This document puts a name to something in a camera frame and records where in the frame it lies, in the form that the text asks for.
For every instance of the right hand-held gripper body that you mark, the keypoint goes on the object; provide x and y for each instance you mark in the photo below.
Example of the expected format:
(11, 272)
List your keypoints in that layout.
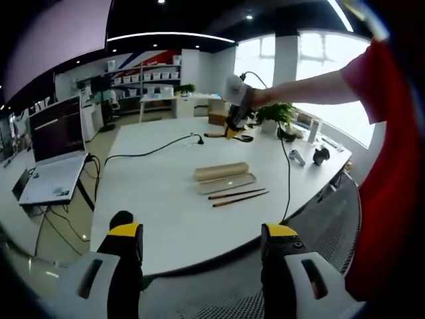
(237, 89)

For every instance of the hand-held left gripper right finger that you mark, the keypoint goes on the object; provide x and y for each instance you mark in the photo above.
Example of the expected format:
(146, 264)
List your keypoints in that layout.
(275, 266)

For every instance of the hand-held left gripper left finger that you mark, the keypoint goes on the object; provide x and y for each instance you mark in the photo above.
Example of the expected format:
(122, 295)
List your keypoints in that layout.
(129, 266)

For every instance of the beige cutlery case base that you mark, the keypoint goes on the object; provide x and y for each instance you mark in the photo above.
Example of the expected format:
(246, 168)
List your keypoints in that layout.
(220, 170)

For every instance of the beige cutlery case lid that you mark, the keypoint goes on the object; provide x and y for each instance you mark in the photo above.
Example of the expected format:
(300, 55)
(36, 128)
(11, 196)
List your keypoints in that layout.
(225, 184)

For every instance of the wooden chopstick utensil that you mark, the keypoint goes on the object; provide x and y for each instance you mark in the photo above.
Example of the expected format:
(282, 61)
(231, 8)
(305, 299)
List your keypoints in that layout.
(237, 193)
(239, 199)

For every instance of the brown cardboard box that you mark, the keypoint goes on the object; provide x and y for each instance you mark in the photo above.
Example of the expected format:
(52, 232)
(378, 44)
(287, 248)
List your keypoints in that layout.
(217, 118)

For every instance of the large bright window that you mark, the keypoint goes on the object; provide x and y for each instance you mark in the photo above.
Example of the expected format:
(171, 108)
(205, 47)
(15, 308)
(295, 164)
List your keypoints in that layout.
(332, 50)
(254, 66)

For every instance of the potted green plant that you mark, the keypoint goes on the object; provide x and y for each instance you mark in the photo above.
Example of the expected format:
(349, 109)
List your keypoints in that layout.
(275, 113)

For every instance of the black computer mouse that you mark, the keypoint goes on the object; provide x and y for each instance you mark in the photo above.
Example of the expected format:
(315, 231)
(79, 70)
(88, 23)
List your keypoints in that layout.
(123, 217)

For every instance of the small green plant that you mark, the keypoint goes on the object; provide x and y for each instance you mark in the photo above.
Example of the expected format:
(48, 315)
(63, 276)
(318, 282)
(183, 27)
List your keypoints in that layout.
(185, 88)

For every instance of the white counter table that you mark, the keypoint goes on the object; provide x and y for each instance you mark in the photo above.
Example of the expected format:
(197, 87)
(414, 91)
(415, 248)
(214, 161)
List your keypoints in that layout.
(186, 103)

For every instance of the white handheld controller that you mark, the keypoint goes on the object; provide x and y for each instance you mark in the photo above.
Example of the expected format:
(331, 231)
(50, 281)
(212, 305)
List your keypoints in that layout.
(297, 157)

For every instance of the grey mesh office chair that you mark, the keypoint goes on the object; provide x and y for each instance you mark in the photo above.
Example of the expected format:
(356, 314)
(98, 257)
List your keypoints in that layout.
(332, 226)

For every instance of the white rectangular carton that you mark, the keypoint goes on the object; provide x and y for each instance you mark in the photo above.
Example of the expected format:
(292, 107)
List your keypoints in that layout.
(314, 131)

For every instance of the shelves with white bins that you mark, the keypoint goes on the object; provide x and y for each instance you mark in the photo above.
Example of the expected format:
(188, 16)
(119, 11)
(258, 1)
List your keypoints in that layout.
(149, 76)

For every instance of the ceiling light strip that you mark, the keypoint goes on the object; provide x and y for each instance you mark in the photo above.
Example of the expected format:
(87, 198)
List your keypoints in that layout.
(166, 33)

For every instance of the white laptop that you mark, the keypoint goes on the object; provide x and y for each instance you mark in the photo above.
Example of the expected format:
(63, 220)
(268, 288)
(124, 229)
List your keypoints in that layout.
(56, 159)

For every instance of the white cabinet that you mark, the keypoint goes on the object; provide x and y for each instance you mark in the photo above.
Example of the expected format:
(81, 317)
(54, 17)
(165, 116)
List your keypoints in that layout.
(91, 119)

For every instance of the person's red shirt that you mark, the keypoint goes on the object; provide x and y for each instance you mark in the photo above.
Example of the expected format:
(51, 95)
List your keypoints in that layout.
(388, 166)

